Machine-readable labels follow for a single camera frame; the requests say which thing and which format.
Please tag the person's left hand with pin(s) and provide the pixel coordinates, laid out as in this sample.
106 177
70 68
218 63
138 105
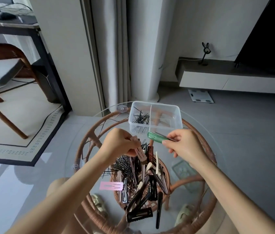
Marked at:
116 144

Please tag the person's right hand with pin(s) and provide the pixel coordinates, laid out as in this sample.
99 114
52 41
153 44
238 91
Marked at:
190 147

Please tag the person's right thumb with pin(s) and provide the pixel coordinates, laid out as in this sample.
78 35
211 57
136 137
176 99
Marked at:
170 143

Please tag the person's left fingers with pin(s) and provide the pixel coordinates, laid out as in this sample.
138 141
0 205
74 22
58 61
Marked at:
133 146

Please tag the beige duckbill hair clip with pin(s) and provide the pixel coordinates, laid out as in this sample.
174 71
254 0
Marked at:
141 155

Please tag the green duckbill hair clip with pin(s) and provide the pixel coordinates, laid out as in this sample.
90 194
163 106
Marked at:
155 136

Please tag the person's left forearm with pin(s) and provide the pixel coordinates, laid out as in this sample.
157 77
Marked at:
61 194

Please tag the person's right forearm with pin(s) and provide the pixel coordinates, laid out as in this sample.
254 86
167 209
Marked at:
235 194

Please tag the heap of loose bobby pins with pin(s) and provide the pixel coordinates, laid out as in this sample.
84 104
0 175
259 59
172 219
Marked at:
120 165

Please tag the clear plastic divided box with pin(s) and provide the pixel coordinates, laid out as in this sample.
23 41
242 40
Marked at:
168 114

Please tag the bobby pins bunch in box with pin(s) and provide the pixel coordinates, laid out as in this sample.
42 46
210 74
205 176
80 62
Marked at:
141 118

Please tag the green patterned mat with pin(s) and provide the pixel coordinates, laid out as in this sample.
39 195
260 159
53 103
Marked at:
182 169

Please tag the pile of mixed hair clips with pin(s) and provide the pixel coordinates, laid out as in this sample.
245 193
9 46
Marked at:
149 177

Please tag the clear suction cup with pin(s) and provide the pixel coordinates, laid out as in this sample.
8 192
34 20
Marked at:
122 108

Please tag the round glass rattan table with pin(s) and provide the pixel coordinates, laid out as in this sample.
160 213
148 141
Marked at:
91 143

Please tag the pink snap hair clip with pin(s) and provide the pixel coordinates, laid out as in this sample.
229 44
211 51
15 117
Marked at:
110 186

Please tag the white bathroom scale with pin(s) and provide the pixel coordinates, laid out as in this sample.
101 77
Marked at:
201 96

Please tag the pale green slipper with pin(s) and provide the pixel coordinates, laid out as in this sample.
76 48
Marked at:
185 214
99 204

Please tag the black scalloped snap clip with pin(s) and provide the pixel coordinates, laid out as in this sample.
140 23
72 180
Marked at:
140 214

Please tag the white grey media cabinet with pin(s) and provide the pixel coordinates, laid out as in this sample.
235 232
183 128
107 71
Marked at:
225 80

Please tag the black rabbit ornament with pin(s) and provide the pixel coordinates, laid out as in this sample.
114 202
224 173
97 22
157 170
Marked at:
204 52

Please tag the grey curtain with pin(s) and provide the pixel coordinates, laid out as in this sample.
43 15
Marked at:
113 46

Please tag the beige rug black border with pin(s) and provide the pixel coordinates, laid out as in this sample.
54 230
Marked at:
18 119

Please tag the black television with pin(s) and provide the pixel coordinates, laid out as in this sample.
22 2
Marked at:
269 36

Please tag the wooden chair grey cushion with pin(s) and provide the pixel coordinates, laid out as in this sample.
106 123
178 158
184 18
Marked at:
0 70

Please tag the black computer mouse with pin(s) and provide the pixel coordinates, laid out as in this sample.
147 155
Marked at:
3 15

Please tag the black frame desk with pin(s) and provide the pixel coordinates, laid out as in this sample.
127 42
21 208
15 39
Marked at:
39 46

